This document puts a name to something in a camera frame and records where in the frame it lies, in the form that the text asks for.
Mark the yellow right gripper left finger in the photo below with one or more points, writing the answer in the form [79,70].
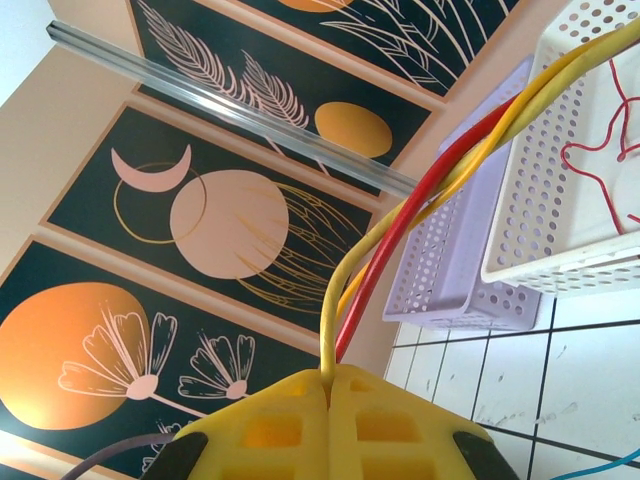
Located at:
[270,430]

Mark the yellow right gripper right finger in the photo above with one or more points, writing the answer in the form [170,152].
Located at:
[390,430]

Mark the purple perforated plastic basket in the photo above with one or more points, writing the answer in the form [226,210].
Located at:
[440,280]

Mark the white perforated plastic basket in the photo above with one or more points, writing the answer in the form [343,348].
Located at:
[550,270]

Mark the aluminium frame post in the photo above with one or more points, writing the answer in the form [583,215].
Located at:
[200,97]

